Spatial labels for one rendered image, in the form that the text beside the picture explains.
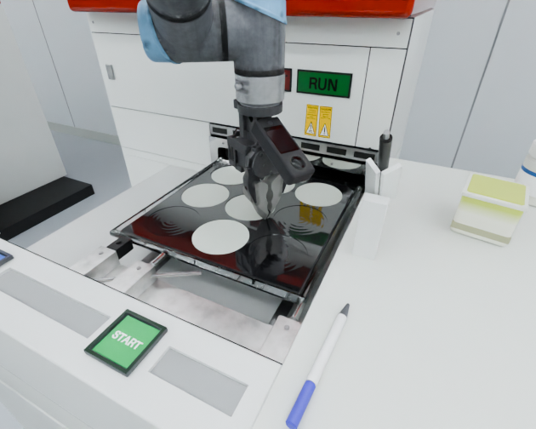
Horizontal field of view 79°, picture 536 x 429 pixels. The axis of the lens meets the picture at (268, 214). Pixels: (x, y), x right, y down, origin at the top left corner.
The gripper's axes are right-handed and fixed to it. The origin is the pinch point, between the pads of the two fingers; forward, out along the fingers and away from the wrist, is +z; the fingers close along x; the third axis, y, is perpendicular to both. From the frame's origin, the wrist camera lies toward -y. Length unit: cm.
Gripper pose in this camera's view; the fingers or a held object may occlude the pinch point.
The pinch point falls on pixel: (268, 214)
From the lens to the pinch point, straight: 60.5
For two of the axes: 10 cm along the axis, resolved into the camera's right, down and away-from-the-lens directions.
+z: 0.0, 8.3, 5.5
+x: -8.0, 3.3, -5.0
